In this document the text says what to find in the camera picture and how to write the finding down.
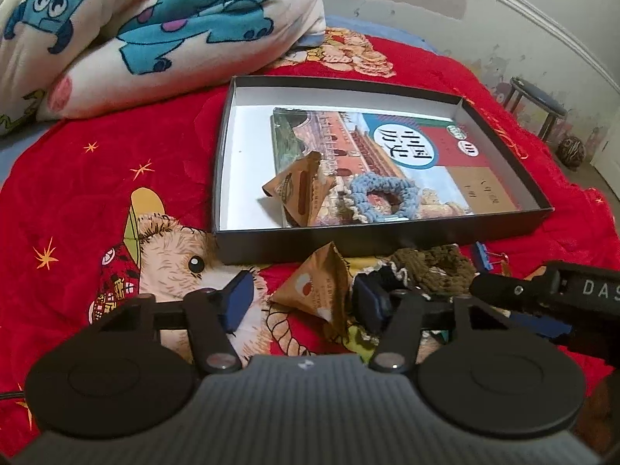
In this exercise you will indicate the brown triangular snack packet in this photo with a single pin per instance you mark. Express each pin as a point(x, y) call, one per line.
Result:
point(301, 188)
point(320, 287)

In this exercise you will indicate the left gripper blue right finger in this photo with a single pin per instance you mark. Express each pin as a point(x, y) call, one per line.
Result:
point(398, 322)

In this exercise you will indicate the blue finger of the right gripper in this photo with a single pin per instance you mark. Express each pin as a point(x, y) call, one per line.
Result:
point(513, 293)
point(543, 326)

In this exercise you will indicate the Monsters Inc white quilt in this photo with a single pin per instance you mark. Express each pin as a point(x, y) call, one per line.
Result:
point(74, 59)

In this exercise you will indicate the light blue knitted scrunchie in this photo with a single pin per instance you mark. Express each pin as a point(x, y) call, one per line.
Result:
point(374, 198)

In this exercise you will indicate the red Disney bedspread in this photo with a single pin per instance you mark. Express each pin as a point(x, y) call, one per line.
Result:
point(67, 198)

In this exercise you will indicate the dark ball on floor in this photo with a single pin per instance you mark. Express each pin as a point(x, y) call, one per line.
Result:
point(571, 152)

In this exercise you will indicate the blue round stool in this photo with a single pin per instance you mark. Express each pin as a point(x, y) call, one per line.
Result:
point(523, 89)

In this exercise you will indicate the black shallow box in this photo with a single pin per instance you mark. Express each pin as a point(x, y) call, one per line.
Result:
point(250, 226)

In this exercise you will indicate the dark blue binder clip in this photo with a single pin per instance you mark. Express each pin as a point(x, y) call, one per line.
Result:
point(485, 260)

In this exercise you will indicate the olive green scrunchie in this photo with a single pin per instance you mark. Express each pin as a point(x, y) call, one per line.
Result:
point(441, 272)

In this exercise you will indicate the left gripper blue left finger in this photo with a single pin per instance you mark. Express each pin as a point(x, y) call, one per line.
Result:
point(208, 317)

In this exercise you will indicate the black white-trim scrunchie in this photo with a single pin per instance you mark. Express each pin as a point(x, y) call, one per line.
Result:
point(378, 281)

